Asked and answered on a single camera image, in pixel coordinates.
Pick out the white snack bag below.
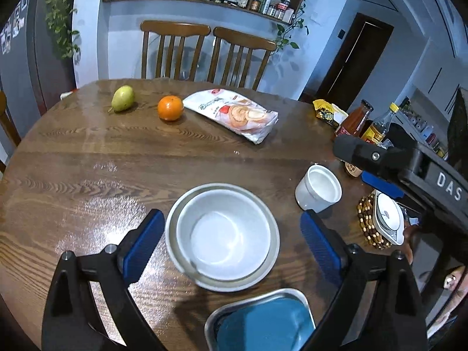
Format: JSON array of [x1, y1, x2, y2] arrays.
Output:
[[183, 88, 278, 144]]

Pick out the person's right hand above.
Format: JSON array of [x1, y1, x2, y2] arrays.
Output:
[[426, 265, 468, 339]]

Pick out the teal square plate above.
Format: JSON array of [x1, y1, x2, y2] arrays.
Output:
[[216, 297, 315, 351]]

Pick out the yellow-capped vinegar bottle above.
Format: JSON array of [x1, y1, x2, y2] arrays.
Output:
[[362, 102, 399, 144]]

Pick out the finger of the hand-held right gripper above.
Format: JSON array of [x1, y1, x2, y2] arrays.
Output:
[[361, 171, 405, 198], [333, 135, 423, 185]]

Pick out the wooden dining chair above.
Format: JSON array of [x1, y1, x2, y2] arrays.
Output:
[[0, 91, 23, 172], [212, 27, 276, 90], [141, 21, 211, 81]]

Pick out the wooden beaded trivet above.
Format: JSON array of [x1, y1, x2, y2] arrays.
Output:
[[357, 193, 393, 250]]

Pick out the white bowl with dark rim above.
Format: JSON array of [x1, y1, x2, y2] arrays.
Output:
[[378, 195, 403, 230]]

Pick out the group of fridge photo magnets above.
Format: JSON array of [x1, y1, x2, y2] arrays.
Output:
[[0, 0, 30, 56]]

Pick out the hanging ivy plant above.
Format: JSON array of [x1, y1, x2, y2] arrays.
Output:
[[274, 0, 316, 52], [46, 0, 82, 60]]

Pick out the brown-lidded sauce jar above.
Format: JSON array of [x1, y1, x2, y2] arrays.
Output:
[[344, 160, 363, 178]]

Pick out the white ceramic bowl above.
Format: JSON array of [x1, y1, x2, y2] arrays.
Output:
[[176, 190, 272, 280]]

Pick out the red sauce bottle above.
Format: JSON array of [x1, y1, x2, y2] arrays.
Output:
[[334, 99, 374, 139]]

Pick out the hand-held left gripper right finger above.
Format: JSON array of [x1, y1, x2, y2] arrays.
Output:
[[300, 209, 428, 351]]

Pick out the white straight-sided ceramic cup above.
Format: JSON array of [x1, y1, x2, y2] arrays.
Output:
[[295, 164, 342, 213]]

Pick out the grey refrigerator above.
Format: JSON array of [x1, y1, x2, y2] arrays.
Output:
[[0, 0, 78, 118]]

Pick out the metal tray with blue cloth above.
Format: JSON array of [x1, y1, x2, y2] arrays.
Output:
[[205, 288, 316, 351]]

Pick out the dark wooden door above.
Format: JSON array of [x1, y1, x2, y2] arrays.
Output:
[[316, 13, 393, 100]]

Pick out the cream ceramic bowl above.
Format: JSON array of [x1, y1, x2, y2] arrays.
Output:
[[165, 183, 280, 292]]

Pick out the yellow snack packet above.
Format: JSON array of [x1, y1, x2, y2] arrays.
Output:
[[312, 99, 348, 127]]

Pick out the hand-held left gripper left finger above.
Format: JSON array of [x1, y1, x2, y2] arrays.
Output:
[[41, 209, 166, 351]]

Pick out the white cabinet shelf with goods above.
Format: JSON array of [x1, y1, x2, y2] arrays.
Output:
[[398, 95, 450, 159]]

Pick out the white square serving dish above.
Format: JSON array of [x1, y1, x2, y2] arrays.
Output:
[[375, 192, 406, 245]]

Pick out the green pear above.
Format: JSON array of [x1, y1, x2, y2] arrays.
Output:
[[109, 85, 135, 113]]

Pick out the small tangerine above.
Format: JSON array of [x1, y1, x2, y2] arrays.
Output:
[[157, 95, 184, 121]]

